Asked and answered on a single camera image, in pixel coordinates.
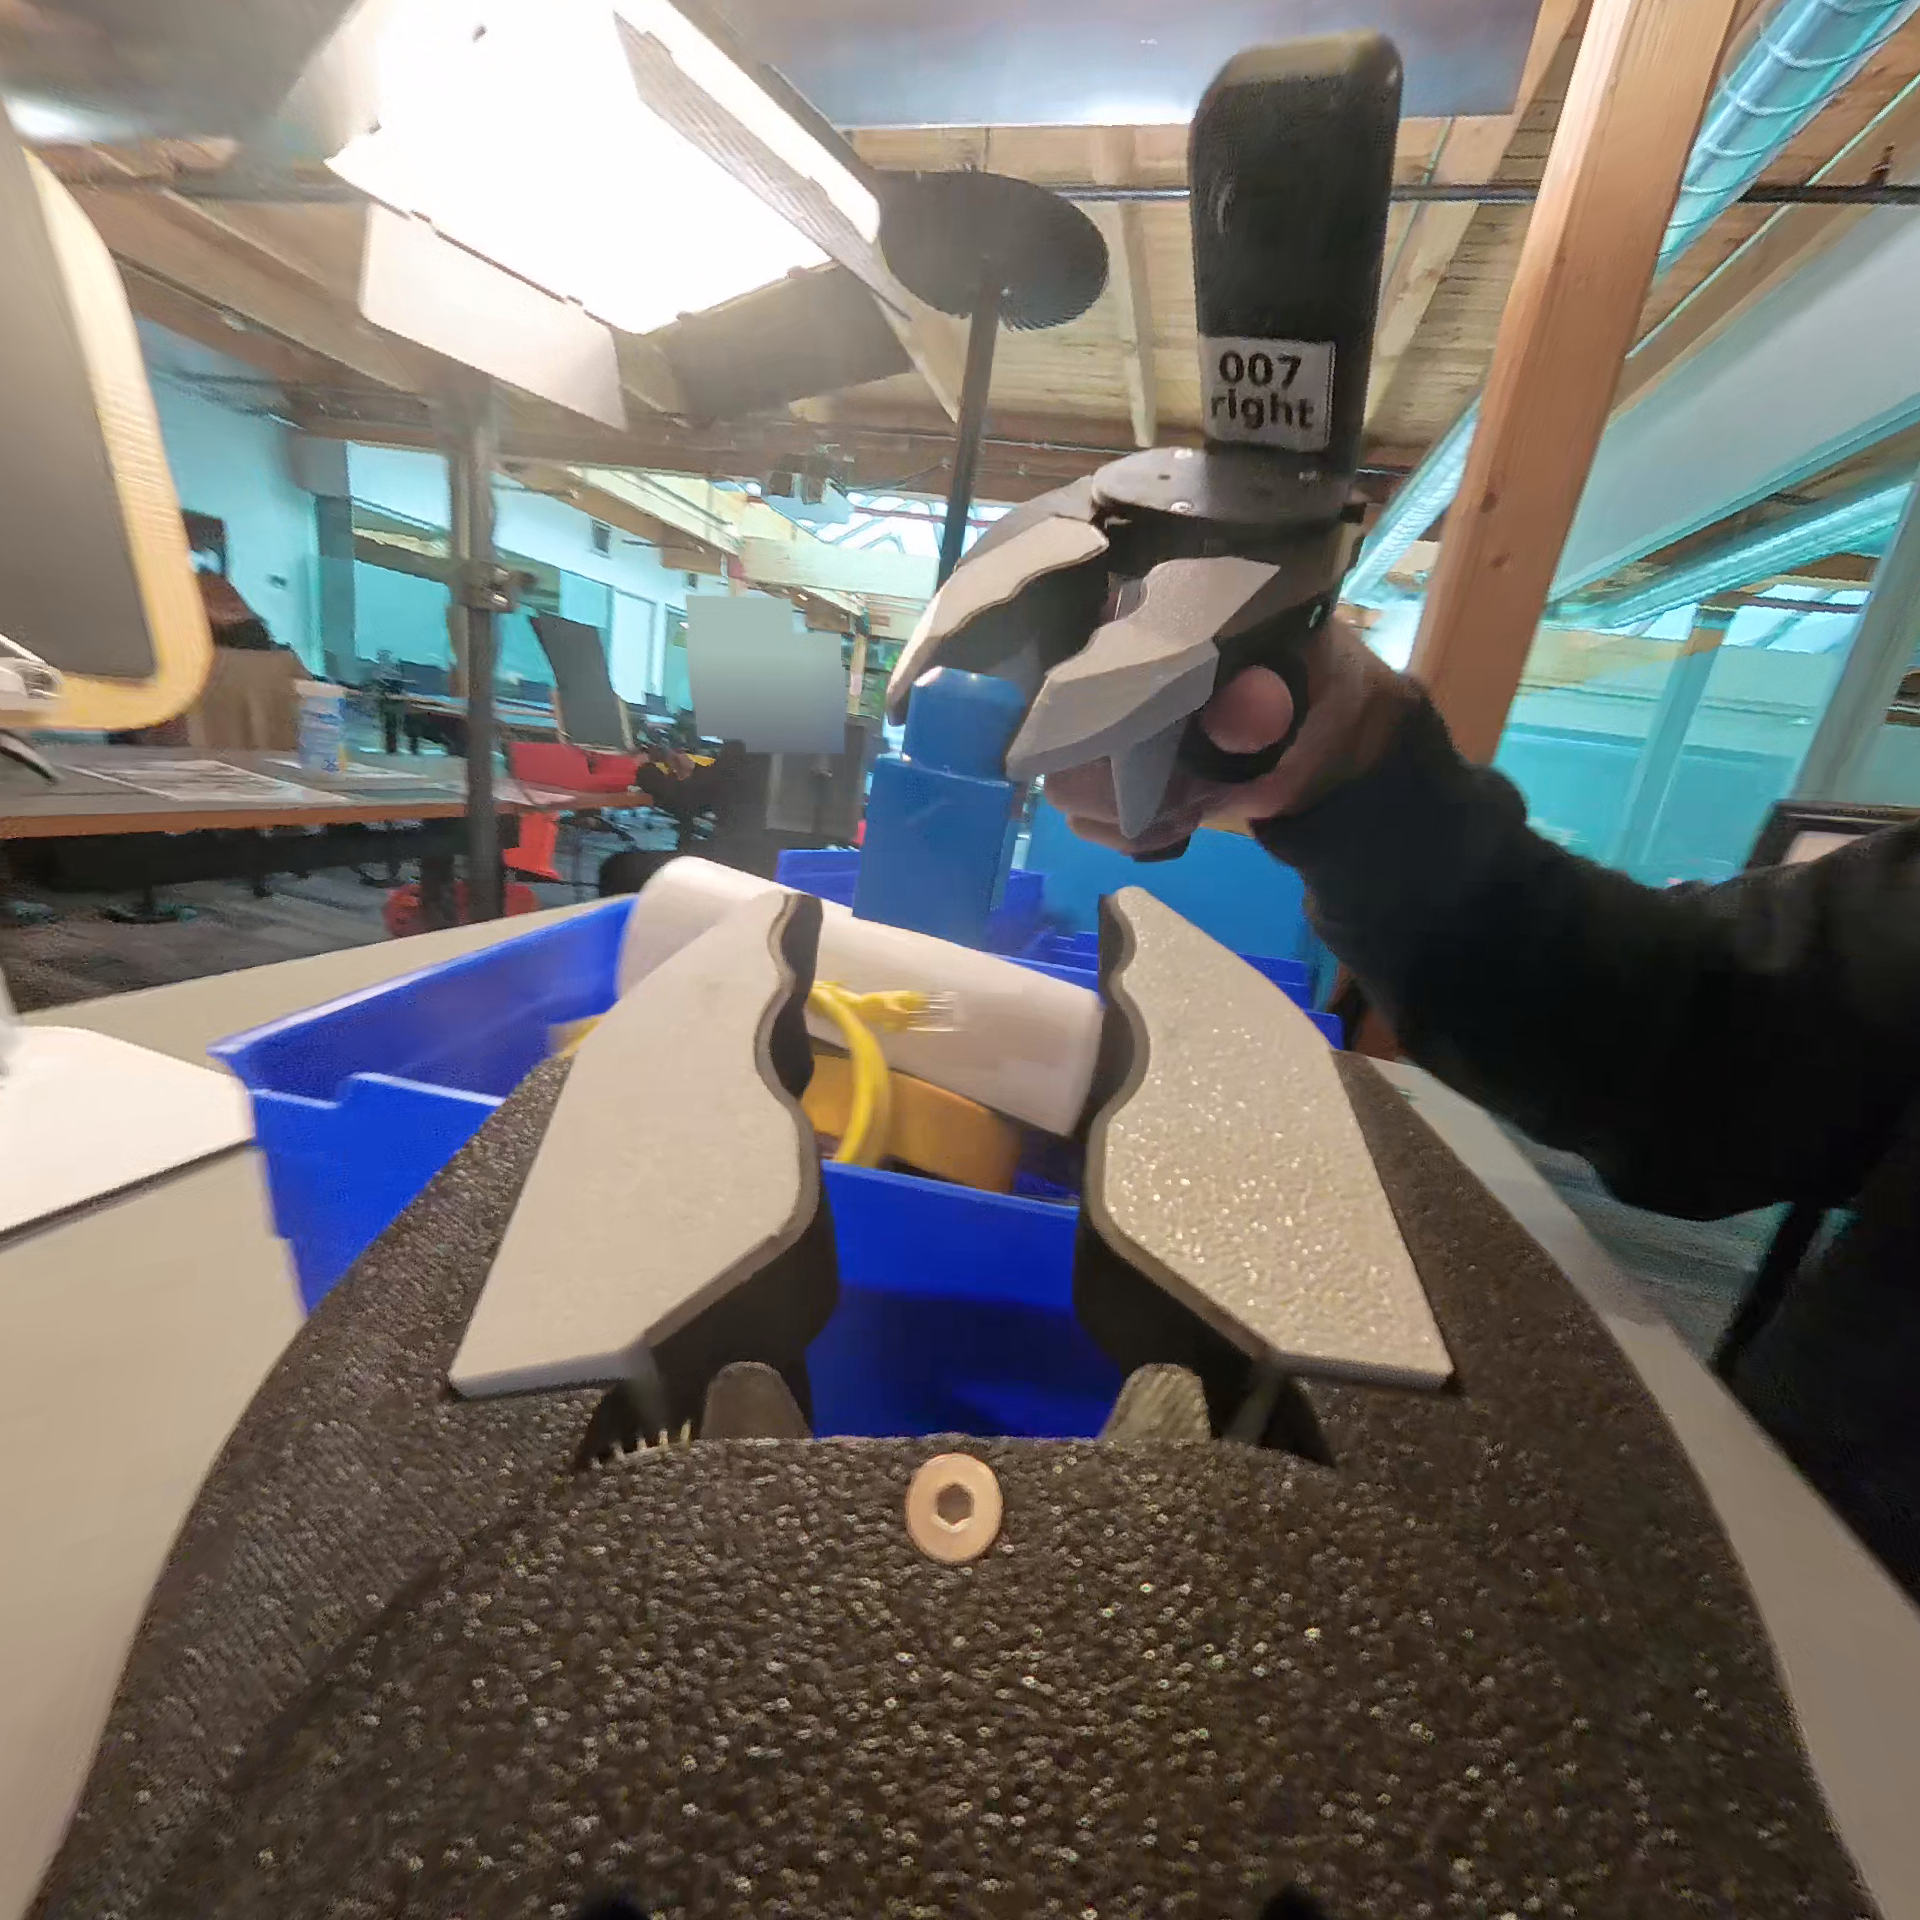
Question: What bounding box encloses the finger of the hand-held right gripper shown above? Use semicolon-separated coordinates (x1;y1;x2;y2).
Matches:
883;491;1115;732
1001;553;1290;845

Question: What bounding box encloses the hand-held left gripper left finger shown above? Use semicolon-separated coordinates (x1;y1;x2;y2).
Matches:
444;887;842;1401

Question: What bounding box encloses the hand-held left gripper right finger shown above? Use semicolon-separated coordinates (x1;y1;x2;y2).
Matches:
1071;883;1460;1392

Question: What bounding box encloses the blue plastic block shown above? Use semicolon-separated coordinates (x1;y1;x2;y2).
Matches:
849;667;1032;957

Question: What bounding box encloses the blue plastic bin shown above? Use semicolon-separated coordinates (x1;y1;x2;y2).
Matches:
775;845;1344;1052
210;892;1347;1445

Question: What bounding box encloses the person's right forearm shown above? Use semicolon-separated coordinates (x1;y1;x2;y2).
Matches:
1251;674;1920;1224

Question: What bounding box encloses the person's right hand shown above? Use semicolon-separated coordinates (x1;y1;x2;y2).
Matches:
1049;612;1434;868

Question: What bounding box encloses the white roller with black cap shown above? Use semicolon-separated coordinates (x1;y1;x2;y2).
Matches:
617;854;1111;1142

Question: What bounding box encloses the black floor lamp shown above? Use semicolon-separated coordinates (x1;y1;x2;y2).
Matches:
874;164;1114;602

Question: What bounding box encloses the wooden support beam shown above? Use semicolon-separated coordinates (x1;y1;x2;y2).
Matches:
1405;0;1749;768

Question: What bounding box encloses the red chair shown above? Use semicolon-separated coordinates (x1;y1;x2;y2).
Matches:
501;737;649;881

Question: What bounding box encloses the black standing panel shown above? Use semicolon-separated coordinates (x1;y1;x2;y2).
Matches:
527;610;636;756

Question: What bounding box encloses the metal light stand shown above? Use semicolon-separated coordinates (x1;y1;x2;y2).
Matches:
445;382;523;919

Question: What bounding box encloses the white monitor stand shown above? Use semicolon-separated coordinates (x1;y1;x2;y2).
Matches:
0;966;260;1244

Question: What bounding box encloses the long office table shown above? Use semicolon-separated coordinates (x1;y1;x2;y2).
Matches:
0;746;602;841

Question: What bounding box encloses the studio light panel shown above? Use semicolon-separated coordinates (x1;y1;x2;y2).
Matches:
269;0;918;438

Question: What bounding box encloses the yellow network cable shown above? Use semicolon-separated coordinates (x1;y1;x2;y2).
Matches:
798;978;966;1170

